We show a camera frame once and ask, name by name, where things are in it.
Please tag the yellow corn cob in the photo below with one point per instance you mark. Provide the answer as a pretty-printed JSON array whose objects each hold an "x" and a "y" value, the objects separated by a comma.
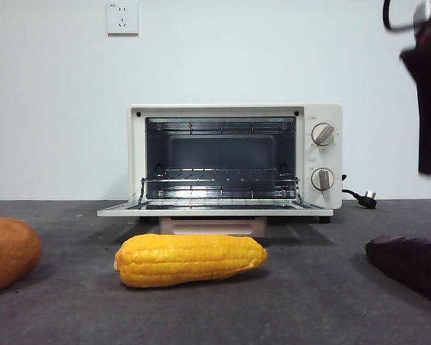
[{"x": 190, "y": 260}]

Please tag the brown potato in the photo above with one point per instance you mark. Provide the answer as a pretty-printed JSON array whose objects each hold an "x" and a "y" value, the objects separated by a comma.
[{"x": 9, "y": 255}]

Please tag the white Toshiba toaster oven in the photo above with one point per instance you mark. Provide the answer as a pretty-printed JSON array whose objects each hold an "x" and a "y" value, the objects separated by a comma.
[{"x": 325, "y": 158}]

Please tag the purple eggplant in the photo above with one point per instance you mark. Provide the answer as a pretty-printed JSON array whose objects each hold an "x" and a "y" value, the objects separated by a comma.
[{"x": 413, "y": 262}]

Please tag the beige round oven knob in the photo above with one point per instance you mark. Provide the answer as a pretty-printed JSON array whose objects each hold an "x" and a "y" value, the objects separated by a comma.
[
  {"x": 323, "y": 179},
  {"x": 323, "y": 134}
]

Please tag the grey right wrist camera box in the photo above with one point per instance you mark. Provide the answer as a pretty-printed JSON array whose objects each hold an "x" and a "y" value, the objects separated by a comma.
[{"x": 425, "y": 10}]

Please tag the white wall socket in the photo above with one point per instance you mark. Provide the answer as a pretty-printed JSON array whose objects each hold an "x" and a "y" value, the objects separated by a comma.
[{"x": 123, "y": 18}]

